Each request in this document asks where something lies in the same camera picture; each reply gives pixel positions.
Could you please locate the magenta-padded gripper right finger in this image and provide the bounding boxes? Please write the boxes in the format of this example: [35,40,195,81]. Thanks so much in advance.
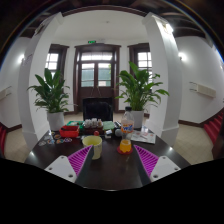
[132,143,182,186]

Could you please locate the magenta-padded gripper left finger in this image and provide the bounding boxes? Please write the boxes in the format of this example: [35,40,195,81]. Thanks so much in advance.
[44,144,97,187]

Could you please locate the orange drink bottle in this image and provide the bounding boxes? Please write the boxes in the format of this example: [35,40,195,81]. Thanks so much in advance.
[118,106,135,154]

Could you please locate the red box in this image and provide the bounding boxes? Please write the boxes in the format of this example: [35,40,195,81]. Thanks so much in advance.
[59,125,80,139]

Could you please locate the white printed paper sheet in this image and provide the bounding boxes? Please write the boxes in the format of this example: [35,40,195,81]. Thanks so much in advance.
[130,128,157,145]

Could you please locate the cream yellow mug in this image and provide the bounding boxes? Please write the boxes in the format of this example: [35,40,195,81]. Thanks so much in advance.
[81,134,104,160]

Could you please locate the green box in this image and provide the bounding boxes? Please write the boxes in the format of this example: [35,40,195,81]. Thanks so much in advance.
[65,120,84,128]

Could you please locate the flat round red coaster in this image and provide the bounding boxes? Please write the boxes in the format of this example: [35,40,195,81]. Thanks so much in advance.
[116,146,134,156]

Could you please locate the potted plant in white pot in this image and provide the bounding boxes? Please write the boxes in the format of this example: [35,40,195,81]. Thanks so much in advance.
[114,61,170,129]
[27,68,73,132]

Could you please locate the brown basket with white items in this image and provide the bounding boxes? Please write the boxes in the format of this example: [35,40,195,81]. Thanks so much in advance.
[82,118,104,135]

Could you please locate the flat green booklet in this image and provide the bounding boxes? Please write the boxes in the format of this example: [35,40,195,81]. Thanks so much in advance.
[102,120,116,132]

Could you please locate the red carpeted staircase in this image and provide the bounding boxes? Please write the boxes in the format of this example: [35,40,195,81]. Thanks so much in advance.
[203,111,224,144]
[0,124,8,158]

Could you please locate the black chair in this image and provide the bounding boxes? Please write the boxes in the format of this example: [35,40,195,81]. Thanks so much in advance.
[82,97,114,123]

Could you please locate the brown double glass door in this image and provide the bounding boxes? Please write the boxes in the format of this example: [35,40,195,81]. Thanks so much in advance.
[73,43,122,113]

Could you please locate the glowing lamp on pillar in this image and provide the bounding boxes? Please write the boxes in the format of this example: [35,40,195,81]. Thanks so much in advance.
[163,23,174,35]

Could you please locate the dark wooden stair post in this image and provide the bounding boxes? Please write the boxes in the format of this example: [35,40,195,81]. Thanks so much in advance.
[213,126,224,160]

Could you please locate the white wall radiator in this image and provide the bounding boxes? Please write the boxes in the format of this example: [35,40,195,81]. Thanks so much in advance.
[0,85,13,100]
[189,81,217,98]

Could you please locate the glowing wall lamp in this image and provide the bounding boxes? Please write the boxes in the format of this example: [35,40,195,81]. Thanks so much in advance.
[16,53,26,65]
[177,51,187,62]

